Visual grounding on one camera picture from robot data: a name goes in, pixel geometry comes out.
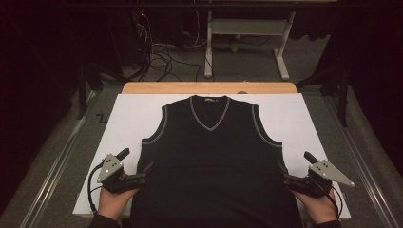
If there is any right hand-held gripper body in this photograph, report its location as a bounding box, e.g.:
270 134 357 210
282 160 355 200

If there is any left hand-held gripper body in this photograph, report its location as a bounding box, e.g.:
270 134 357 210
96 154 147 195

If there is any black knit vest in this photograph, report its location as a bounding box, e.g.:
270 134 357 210
128 94 303 228

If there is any person's left hand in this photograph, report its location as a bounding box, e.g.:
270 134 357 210
97 187 141 222

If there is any person's right hand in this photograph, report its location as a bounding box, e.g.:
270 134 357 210
290 188 340 226

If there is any white paper sheet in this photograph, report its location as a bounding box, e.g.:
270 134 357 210
72 92 352 220

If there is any person's right dark sleeve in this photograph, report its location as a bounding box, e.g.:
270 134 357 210
312 219 342 228

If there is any person's dark sleeve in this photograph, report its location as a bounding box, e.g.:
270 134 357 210
312 219 342 228
86 214 122 228

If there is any person's left dark sleeve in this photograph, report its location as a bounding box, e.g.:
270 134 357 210
86 214 122 228

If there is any black stand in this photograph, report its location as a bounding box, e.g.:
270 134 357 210
75 61 127 121
296 61 351 128

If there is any wooden table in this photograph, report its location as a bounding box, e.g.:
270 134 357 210
121 81 298 95

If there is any dark computer tower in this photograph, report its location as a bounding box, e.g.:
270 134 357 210
134 11 155 69

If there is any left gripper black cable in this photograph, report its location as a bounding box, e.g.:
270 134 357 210
86 162 106 215

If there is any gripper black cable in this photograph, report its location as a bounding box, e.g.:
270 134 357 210
86 162 106 215
317 180 344 220

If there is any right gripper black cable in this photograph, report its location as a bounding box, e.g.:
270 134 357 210
317 180 344 220

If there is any aluminium floor rail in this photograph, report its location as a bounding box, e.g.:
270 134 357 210
18 89 103 228
322 94 395 228

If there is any tangle of floor cables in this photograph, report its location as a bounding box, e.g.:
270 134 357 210
126 12 217 83

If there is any white metal desk frame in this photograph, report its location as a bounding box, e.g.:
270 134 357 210
203 10 297 82

